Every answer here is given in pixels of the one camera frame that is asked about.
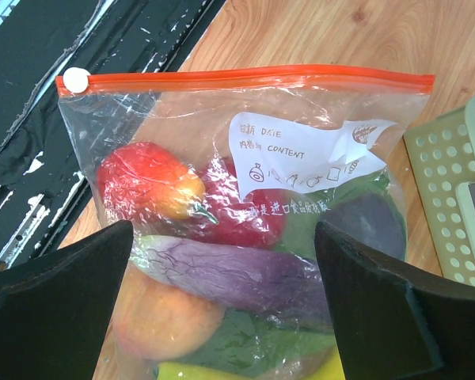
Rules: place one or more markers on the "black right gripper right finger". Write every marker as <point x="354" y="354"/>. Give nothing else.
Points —
<point x="393" y="320"/>

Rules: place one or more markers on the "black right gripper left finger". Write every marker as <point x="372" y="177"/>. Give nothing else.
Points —
<point x="55" y="309"/>

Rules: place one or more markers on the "fake purple eggplant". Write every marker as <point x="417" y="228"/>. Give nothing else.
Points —
<point x="282" y="286"/>

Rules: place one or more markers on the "fake red apple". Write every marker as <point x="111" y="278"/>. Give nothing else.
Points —
<point x="256" y="221"/>

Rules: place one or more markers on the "fake strawberry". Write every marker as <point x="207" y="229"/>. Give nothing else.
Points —
<point x="142" y="180"/>

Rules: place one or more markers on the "clear zip top bag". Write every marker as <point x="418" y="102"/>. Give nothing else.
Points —
<point x="299" y="129"/>

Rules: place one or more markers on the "fake peach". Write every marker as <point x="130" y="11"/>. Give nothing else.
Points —
<point x="156" y="321"/>

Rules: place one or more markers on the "fake green leafy vegetable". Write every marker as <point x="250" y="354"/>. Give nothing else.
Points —
<point x="250" y="344"/>

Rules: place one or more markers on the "light green plastic basket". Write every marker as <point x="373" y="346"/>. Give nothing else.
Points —
<point x="442" y="157"/>

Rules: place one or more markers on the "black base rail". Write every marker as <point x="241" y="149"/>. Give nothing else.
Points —
<point x="52" y="140"/>

